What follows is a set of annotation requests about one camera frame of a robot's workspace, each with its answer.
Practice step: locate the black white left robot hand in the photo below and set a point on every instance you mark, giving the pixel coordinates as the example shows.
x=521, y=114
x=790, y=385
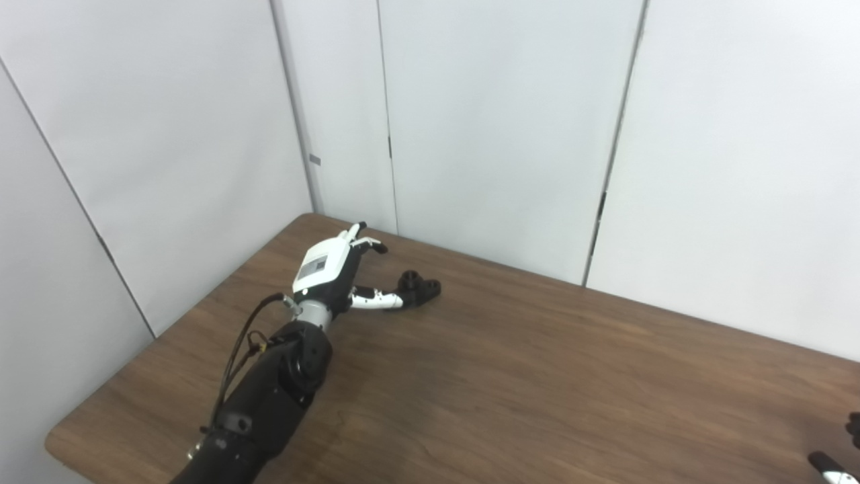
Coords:
x=326, y=265

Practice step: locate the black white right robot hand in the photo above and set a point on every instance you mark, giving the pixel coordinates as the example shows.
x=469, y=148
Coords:
x=843, y=474

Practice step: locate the black flanged holder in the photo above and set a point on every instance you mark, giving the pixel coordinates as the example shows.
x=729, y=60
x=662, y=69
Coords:
x=420, y=289

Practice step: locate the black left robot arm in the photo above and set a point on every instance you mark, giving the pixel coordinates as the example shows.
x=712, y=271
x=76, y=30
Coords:
x=269, y=403

